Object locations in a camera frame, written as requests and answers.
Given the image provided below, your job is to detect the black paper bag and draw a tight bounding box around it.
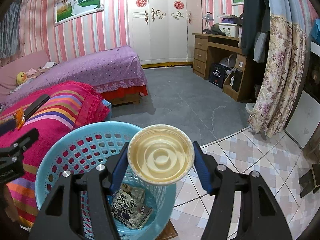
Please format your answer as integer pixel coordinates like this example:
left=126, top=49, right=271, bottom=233
left=209, top=63, right=229, bottom=89

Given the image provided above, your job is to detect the white plastic pot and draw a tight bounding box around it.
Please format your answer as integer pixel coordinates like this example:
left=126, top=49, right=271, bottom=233
left=245, top=102, right=256, bottom=117

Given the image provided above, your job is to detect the wooden desk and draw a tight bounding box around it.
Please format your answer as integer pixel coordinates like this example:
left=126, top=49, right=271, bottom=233
left=192, top=32, right=252, bottom=102

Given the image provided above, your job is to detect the black zip case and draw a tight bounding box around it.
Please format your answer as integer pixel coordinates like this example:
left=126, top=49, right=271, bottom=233
left=24, top=94, right=50, bottom=120

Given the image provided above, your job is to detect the grey curtain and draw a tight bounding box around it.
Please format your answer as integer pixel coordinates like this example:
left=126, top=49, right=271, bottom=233
left=0, top=0, right=22, bottom=59

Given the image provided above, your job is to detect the blue floral curtain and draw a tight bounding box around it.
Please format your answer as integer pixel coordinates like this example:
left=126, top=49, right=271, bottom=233
left=247, top=0, right=312, bottom=138

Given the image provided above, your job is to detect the wooden stool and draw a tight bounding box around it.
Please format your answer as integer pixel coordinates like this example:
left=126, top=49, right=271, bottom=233
left=299, top=164, right=320, bottom=198

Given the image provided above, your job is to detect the white plastic lid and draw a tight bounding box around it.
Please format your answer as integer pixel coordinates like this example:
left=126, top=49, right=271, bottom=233
left=127, top=124, right=195, bottom=186

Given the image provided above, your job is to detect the white board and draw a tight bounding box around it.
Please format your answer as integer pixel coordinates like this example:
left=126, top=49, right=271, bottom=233
left=284, top=89, right=320, bottom=148

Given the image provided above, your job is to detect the blue plastic basket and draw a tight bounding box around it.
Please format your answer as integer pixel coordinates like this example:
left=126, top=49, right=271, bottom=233
left=35, top=121, right=177, bottom=240

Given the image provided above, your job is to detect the white storage box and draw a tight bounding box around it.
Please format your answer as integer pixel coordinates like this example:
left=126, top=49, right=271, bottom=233
left=217, top=23, right=240, bottom=38

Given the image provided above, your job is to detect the white wardrobe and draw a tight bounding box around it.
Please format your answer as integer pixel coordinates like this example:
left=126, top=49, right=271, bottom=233
left=126, top=0, right=203, bottom=66

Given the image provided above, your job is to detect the pink headboard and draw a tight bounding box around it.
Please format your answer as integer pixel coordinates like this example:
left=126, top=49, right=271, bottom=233
left=0, top=49, right=51, bottom=101

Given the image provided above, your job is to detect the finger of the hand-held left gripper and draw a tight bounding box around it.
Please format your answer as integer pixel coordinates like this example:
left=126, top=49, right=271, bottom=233
left=0, top=128, right=39, bottom=164
left=0, top=119, right=16, bottom=136

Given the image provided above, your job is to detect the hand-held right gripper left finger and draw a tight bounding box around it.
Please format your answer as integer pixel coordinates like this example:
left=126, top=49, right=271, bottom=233
left=29, top=142, right=129, bottom=240

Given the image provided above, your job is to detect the printed snack bag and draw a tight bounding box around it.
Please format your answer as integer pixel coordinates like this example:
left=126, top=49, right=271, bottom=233
left=110, top=183, right=154, bottom=230

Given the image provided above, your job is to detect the table lamp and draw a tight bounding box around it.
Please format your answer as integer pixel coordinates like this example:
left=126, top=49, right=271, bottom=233
left=202, top=12, right=214, bottom=31

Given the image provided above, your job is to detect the yellow duck plush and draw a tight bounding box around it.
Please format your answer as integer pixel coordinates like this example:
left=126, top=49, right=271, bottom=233
left=16, top=72, right=28, bottom=86

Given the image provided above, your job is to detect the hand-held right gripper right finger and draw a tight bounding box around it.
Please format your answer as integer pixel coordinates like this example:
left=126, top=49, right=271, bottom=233
left=192, top=141, right=293, bottom=240

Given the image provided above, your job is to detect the purple dotted bedspread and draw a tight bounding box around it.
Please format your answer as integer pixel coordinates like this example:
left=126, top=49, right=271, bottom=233
left=0, top=45, right=148, bottom=103

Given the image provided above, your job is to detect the large orange foil wrapper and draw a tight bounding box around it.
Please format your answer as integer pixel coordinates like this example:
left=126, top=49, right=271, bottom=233
left=13, top=106, right=26, bottom=130

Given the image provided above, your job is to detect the dark hanging jacket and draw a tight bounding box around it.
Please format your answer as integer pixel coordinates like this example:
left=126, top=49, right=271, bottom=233
left=241, top=0, right=271, bottom=56

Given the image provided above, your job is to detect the white fan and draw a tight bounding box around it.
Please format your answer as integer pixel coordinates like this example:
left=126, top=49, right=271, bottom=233
left=219, top=54, right=237, bottom=68

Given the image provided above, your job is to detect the framed wedding photo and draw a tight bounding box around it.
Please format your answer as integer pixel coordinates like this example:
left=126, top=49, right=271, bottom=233
left=53, top=0, right=104, bottom=27

